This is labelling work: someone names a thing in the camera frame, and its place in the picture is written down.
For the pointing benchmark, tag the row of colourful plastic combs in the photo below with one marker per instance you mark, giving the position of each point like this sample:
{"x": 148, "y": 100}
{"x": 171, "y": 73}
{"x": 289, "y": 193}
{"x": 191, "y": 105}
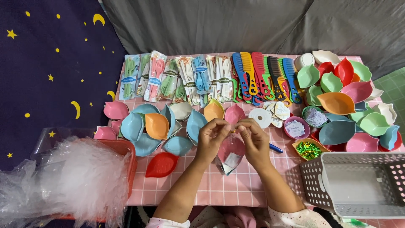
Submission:
{"x": 264, "y": 76}

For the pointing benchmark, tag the pink checked tablecloth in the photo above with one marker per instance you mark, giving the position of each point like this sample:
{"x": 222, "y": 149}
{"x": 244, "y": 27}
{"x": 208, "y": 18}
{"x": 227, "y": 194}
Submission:
{"x": 221, "y": 186}

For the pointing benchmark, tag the person's left hand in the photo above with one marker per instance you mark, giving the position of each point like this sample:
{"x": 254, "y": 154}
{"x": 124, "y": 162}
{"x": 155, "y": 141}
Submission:
{"x": 208, "y": 142}

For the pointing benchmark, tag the pile of green twist ties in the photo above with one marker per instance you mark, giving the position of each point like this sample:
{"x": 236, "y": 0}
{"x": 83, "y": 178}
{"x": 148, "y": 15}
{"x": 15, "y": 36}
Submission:
{"x": 308, "y": 150}

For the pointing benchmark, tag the red plastic basket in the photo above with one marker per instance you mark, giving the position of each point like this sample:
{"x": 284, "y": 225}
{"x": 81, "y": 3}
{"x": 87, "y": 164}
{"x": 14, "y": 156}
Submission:
{"x": 121, "y": 148}

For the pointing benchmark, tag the person's right fingers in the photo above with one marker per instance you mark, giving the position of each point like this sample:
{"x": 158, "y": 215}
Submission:
{"x": 248, "y": 125}

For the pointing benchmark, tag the heap of clear plastic bags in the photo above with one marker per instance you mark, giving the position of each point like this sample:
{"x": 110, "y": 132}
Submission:
{"x": 69, "y": 183}

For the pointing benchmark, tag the large heap of leaf bowls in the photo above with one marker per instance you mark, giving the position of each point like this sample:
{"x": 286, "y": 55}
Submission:
{"x": 337, "y": 104}

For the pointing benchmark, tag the blue pen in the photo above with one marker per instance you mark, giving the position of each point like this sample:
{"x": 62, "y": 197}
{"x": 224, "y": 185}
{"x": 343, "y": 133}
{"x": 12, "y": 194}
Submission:
{"x": 276, "y": 148}

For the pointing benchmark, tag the person's right hand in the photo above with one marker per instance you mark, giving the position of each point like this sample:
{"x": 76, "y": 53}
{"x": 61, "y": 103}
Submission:
{"x": 258, "y": 145}

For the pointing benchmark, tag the person's left fingers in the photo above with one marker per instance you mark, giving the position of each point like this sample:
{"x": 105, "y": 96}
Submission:
{"x": 218, "y": 125}

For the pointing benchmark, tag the yellow leaf-shaped bowl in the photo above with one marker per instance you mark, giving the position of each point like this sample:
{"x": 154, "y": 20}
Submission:
{"x": 299, "y": 145}

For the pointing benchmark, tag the folded white paper slips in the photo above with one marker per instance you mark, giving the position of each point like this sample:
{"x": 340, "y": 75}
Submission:
{"x": 315, "y": 117}

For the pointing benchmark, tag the person's white patterned shirt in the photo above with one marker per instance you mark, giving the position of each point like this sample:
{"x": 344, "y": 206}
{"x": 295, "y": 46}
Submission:
{"x": 294, "y": 220}

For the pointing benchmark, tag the red leaf-shaped bowl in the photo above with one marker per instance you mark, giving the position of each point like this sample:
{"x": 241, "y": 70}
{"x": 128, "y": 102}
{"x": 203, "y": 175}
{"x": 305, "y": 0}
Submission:
{"x": 161, "y": 165}

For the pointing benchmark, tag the grey fabric sheet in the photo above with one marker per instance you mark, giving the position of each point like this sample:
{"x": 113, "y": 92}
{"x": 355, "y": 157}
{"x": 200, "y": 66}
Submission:
{"x": 240, "y": 25}

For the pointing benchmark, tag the green checked mat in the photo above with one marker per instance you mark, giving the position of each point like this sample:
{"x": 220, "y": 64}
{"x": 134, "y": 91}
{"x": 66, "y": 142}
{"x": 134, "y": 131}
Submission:
{"x": 392, "y": 88}

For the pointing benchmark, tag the small purple round bowl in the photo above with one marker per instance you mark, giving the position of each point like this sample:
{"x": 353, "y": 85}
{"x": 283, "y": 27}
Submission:
{"x": 289, "y": 134}

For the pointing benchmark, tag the group of pastel leaf bowls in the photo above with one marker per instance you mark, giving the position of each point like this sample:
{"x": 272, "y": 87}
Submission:
{"x": 156, "y": 126}

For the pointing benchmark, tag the pink bowl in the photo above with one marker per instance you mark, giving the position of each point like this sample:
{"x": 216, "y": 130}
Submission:
{"x": 231, "y": 151}

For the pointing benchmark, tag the white printed cards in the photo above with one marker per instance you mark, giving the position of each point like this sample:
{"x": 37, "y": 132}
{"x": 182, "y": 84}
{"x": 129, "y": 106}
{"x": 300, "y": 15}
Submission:
{"x": 296, "y": 128}

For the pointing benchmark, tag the white tape roll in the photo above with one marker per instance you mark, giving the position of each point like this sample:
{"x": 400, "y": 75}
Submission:
{"x": 260, "y": 118}

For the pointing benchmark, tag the pile of heart paper tags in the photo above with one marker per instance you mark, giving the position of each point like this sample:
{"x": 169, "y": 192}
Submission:
{"x": 278, "y": 111}

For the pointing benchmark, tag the navy star and moon blanket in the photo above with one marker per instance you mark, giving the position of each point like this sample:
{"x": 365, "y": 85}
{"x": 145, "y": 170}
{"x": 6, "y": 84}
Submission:
{"x": 47, "y": 63}

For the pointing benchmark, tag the row of bagged cutlery sets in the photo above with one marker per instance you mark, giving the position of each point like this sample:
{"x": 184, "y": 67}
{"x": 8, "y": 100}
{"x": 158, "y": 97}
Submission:
{"x": 177, "y": 79}

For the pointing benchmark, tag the small green round bowl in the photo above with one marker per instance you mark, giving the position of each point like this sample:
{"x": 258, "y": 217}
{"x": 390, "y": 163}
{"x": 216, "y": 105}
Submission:
{"x": 306, "y": 111}

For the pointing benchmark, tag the white perforated plastic basket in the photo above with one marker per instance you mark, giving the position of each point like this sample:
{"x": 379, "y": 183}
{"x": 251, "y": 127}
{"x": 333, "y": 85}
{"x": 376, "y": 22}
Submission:
{"x": 351, "y": 186}

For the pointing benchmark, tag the white round cup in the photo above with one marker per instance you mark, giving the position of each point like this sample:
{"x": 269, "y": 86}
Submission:
{"x": 304, "y": 60}

